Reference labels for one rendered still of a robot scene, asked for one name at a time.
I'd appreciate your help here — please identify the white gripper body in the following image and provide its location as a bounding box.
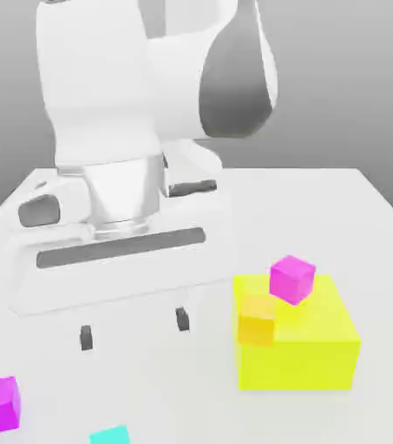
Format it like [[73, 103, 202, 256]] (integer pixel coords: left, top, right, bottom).
[[5, 211, 236, 318]]

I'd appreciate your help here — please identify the small orange cube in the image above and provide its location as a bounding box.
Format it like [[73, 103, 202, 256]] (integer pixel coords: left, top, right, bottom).
[[237, 294, 278, 348]]

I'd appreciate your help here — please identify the small cyan cube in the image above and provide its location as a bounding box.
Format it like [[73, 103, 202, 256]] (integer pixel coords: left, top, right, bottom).
[[88, 424, 132, 444]]

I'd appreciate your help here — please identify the large yellow box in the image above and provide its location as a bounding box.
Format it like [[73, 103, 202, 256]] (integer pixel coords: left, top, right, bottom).
[[232, 274, 363, 392]]

